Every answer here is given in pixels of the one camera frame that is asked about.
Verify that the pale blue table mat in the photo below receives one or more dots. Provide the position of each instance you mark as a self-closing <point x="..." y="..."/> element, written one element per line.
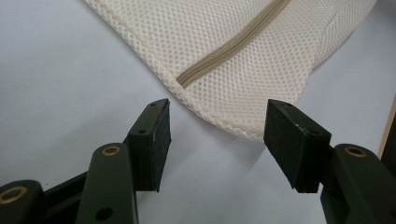
<point x="62" y="77"/>

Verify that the cream mesh laundry bag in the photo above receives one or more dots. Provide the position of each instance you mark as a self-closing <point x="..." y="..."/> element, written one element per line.
<point x="249" y="77"/>

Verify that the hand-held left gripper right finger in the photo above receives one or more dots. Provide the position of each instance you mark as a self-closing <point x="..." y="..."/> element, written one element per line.
<point x="295" y="146"/>

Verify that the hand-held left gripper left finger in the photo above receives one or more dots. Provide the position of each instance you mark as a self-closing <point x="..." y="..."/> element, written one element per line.
<point x="149" y="155"/>

